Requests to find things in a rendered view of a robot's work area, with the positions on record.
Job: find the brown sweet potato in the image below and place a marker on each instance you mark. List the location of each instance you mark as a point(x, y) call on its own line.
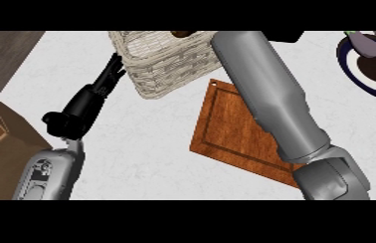
point(182, 33)

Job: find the purple eggplant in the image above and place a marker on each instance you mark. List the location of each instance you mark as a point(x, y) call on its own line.
point(364, 43)

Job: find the pale wicker basket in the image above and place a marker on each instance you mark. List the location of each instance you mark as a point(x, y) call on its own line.
point(167, 62)

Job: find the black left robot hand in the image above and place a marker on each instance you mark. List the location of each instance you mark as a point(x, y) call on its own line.
point(80, 109)

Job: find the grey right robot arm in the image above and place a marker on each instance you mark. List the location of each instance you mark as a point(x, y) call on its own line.
point(282, 111)

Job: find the brown wooden cabinet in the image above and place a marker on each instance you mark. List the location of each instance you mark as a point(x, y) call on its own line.
point(17, 154)

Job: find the dark wooden panel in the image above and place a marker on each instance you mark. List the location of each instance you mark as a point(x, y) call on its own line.
point(15, 54)

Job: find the dark blue rimmed plate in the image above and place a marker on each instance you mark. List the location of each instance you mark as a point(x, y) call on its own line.
point(353, 66)

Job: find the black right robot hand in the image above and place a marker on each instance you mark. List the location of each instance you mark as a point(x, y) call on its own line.
point(286, 36)

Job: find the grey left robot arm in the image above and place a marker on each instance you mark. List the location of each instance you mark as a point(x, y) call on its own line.
point(46, 175)

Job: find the brown wooden cutting board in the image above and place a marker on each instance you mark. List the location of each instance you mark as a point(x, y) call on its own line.
point(230, 130)

